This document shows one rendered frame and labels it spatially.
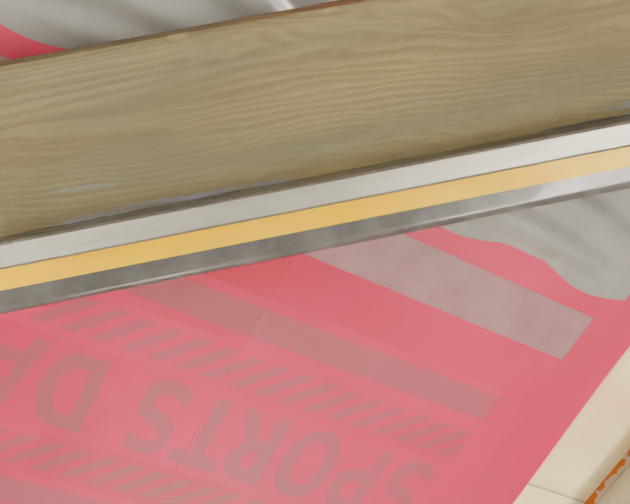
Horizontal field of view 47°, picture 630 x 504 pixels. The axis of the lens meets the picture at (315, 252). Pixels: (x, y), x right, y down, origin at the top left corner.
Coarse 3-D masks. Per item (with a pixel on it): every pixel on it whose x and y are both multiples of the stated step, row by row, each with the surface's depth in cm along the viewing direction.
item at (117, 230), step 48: (480, 144) 30; (528, 144) 29; (576, 144) 29; (624, 144) 29; (240, 192) 29; (288, 192) 28; (336, 192) 28; (384, 192) 28; (0, 240) 28; (48, 240) 27; (96, 240) 28; (144, 240) 28
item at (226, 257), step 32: (512, 192) 31; (544, 192) 32; (576, 192) 32; (608, 192) 32; (352, 224) 31; (384, 224) 31; (416, 224) 31; (448, 224) 32; (192, 256) 31; (224, 256) 31; (256, 256) 31; (288, 256) 31; (32, 288) 30; (64, 288) 30; (96, 288) 31
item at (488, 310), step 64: (320, 256) 36; (384, 256) 36; (448, 256) 37; (512, 256) 37; (384, 320) 38; (448, 320) 39; (512, 320) 39; (576, 320) 40; (512, 384) 41; (576, 384) 42; (512, 448) 44
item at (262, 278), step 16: (0, 32) 29; (0, 48) 29; (16, 48) 30; (32, 48) 30; (48, 48) 30; (208, 272) 35; (224, 272) 35; (240, 272) 36; (256, 272) 36; (272, 272) 36; (256, 288) 36; (272, 288) 36
